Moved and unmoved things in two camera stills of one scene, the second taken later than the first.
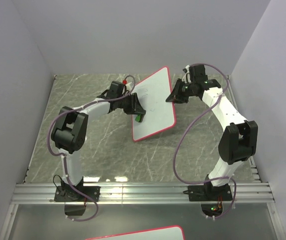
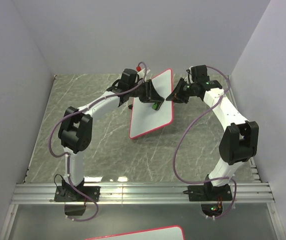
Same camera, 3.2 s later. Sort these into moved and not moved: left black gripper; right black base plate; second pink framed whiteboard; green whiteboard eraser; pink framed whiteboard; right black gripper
Moved: green whiteboard eraser; left black gripper
Not moved: right black base plate; second pink framed whiteboard; pink framed whiteboard; right black gripper
